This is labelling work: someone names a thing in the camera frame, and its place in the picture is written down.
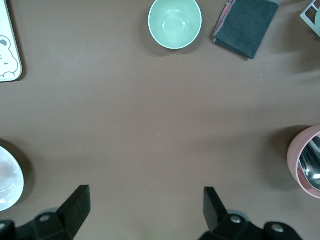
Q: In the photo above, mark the pale green cup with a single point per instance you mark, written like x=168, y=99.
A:
x=318, y=17

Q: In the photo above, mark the brown table cover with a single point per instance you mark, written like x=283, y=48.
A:
x=150, y=112

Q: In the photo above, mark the dark grey folded cloth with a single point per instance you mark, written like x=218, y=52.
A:
x=245, y=27

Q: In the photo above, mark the pale green bowl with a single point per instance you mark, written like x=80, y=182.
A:
x=175, y=25

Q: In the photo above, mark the metal scoop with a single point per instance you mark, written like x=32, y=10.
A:
x=312, y=162

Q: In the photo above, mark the beige bear print tray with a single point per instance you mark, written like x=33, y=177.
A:
x=7, y=25

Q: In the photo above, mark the pink bowl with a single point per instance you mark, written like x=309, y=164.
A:
x=292, y=155

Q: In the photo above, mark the white round plate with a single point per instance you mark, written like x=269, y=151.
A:
x=10, y=180

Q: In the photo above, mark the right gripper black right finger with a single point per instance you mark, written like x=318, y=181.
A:
x=215, y=212

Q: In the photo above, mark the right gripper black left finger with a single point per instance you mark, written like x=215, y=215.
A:
x=72, y=210

